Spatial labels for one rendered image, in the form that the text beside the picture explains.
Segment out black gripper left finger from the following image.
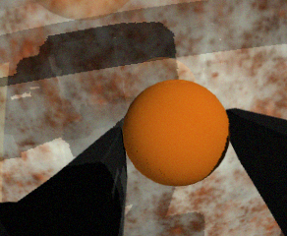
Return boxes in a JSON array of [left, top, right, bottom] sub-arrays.
[[0, 127, 128, 236]]

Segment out orange ball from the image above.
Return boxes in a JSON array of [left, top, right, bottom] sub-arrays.
[[34, 0, 129, 20], [121, 80, 230, 186]]

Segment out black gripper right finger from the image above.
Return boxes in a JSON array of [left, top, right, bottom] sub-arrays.
[[225, 107, 287, 236]]

